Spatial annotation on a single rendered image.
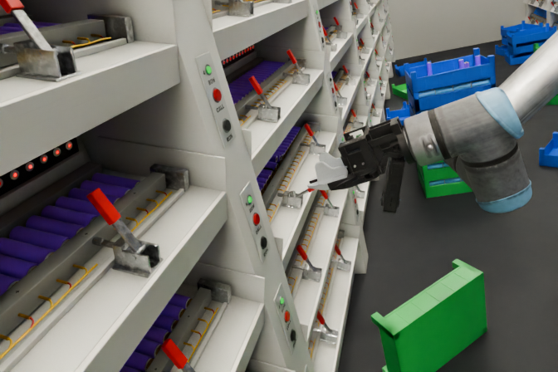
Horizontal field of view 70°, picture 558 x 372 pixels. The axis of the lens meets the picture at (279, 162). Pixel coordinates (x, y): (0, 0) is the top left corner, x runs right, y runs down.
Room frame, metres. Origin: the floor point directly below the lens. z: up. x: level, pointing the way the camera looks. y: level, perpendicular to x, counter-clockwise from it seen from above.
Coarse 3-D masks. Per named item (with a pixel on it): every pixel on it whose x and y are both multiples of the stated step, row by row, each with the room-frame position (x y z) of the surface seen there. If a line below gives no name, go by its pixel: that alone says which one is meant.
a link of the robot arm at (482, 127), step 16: (480, 96) 0.59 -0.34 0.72; (496, 96) 0.58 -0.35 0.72; (432, 112) 0.63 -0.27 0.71; (448, 112) 0.60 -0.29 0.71; (464, 112) 0.59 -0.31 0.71; (480, 112) 0.57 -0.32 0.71; (496, 112) 0.56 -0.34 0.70; (512, 112) 0.55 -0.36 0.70; (432, 128) 0.60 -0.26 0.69; (448, 128) 0.59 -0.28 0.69; (464, 128) 0.58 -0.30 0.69; (480, 128) 0.57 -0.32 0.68; (496, 128) 0.56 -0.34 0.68; (512, 128) 0.55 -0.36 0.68; (448, 144) 0.59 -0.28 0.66; (464, 144) 0.58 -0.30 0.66; (480, 144) 0.57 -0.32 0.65; (496, 144) 0.56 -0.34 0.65; (512, 144) 0.57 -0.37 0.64; (464, 160) 0.60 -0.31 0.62; (480, 160) 0.58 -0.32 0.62
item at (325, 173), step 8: (320, 168) 0.69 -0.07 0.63; (328, 168) 0.69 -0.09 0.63; (336, 168) 0.68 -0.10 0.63; (344, 168) 0.68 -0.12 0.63; (320, 176) 0.69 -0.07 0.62; (328, 176) 0.69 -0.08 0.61; (336, 176) 0.68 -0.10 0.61; (344, 176) 0.67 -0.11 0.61; (312, 184) 0.71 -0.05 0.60; (320, 184) 0.69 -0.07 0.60
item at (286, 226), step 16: (320, 128) 1.14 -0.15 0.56; (336, 128) 1.13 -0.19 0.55; (304, 176) 0.87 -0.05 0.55; (272, 208) 0.73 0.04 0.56; (288, 208) 0.73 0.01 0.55; (304, 208) 0.73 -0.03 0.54; (272, 224) 0.68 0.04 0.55; (288, 224) 0.68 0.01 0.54; (288, 240) 0.63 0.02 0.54; (288, 256) 0.62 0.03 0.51
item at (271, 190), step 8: (304, 128) 1.10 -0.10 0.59; (304, 136) 1.06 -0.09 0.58; (296, 144) 0.99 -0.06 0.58; (288, 152) 0.95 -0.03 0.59; (296, 152) 0.97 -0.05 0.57; (304, 152) 0.98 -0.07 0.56; (288, 160) 0.90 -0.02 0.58; (280, 168) 0.86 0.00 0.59; (288, 168) 0.88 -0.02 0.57; (296, 168) 0.89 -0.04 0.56; (280, 176) 0.82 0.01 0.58; (288, 176) 0.84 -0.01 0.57; (272, 184) 0.79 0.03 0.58; (280, 184) 0.81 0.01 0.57; (288, 184) 0.81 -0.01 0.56; (264, 192) 0.76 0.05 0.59; (272, 192) 0.76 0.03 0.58; (264, 200) 0.72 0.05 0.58; (272, 200) 0.76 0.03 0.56; (272, 216) 0.69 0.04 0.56
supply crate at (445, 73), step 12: (456, 60) 1.64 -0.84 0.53; (468, 60) 1.63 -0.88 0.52; (492, 60) 1.43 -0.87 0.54; (408, 72) 1.67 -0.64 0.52; (420, 72) 1.67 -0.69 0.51; (432, 72) 1.66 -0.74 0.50; (444, 72) 1.47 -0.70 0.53; (456, 72) 1.46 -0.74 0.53; (468, 72) 1.45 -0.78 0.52; (480, 72) 1.44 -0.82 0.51; (492, 72) 1.43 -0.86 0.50; (408, 84) 1.62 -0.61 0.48; (420, 84) 1.49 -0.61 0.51; (432, 84) 1.48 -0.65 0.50; (444, 84) 1.47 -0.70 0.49; (456, 84) 1.46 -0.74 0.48
